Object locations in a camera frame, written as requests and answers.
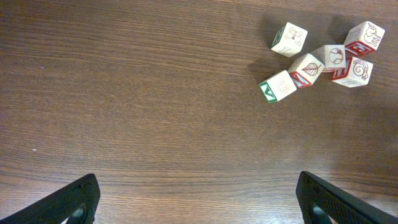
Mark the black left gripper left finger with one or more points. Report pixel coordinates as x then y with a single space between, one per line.
75 203

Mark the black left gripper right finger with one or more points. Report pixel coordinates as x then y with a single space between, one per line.
323 202

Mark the green letter wooden block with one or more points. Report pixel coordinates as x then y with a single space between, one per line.
277 87

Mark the leaf wooden block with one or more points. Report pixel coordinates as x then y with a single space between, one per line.
305 70

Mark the snail wooden block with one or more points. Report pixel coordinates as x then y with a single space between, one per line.
356 73

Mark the baseball wooden block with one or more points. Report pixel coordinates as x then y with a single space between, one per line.
332 56

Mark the butterfly wooden block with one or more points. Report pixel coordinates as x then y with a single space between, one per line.
289 40

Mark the elephant wooden block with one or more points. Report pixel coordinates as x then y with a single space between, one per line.
363 39

